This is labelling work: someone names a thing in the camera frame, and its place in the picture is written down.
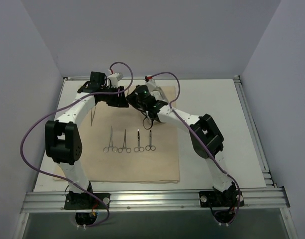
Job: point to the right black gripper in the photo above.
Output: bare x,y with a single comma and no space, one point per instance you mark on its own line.
132,98

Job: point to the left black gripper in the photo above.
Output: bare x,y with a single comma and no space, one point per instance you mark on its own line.
120,97

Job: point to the thin metal tweezers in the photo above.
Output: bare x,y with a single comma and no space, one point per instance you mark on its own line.
93,110

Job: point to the beige cloth wrap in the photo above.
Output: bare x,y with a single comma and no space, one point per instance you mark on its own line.
159,166

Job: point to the surgical forceps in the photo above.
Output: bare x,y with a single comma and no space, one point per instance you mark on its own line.
124,146

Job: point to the metal instrument tray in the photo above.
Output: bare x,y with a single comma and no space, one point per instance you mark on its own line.
159,94

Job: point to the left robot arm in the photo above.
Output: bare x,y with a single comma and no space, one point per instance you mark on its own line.
62,139

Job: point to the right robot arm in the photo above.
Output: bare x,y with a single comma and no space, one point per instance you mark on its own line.
206,138

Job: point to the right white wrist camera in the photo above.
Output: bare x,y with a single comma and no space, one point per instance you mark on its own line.
150,83

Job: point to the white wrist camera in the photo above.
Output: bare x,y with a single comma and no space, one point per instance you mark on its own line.
150,83
114,79

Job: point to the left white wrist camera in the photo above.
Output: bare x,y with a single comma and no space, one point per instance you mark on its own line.
114,79

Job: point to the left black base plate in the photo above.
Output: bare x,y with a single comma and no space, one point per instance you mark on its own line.
83,201

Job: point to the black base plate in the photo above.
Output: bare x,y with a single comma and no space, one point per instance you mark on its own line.
216,199
83,201

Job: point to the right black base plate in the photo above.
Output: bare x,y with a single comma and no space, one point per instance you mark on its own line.
216,199

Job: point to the aluminium frame rail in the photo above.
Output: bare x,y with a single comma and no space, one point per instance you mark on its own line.
168,200

